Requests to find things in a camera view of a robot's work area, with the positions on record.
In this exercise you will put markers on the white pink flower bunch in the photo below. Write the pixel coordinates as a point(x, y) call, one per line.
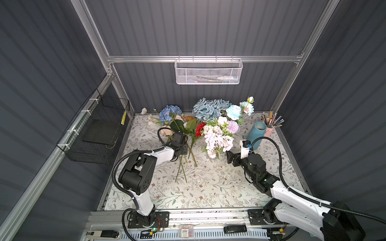
point(219, 134)

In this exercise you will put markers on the dusty blue rose bunch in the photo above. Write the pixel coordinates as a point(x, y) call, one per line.
point(207, 110)

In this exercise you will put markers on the peach rose stem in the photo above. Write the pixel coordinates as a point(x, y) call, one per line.
point(165, 135)

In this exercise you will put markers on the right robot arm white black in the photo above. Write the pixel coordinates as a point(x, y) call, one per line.
point(324, 220)

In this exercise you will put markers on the clear glass vase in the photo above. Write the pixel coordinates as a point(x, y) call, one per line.
point(212, 154)

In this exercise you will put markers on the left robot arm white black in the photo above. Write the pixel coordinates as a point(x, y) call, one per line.
point(132, 174)

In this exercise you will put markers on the pink pencil cup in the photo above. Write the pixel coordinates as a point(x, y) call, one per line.
point(269, 130)

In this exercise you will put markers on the black wire basket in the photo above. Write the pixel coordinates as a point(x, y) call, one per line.
point(98, 132)

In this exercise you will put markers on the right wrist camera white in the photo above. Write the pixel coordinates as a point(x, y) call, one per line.
point(245, 148)

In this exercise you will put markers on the pale aqua peony stem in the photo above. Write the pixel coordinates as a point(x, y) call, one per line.
point(234, 112)

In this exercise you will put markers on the white power strip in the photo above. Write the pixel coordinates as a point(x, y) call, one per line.
point(103, 235)

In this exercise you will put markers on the blue hydrangea flower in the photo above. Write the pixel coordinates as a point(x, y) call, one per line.
point(169, 113)

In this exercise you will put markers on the red gerbera flower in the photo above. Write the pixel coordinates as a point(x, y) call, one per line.
point(199, 129)

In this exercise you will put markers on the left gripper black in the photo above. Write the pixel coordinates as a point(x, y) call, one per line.
point(183, 144)

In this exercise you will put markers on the teal ceramic vase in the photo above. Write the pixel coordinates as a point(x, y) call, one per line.
point(258, 130)

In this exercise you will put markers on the black remote device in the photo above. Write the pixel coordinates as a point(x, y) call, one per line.
point(233, 229)

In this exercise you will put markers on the white marker in basket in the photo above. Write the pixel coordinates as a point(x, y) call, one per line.
point(224, 79)

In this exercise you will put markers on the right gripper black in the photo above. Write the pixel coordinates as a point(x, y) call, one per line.
point(236, 159)

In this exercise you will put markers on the floral patterned table mat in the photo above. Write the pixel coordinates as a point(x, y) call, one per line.
point(213, 183)

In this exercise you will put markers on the white wire mesh basket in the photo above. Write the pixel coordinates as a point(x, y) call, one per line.
point(186, 69)

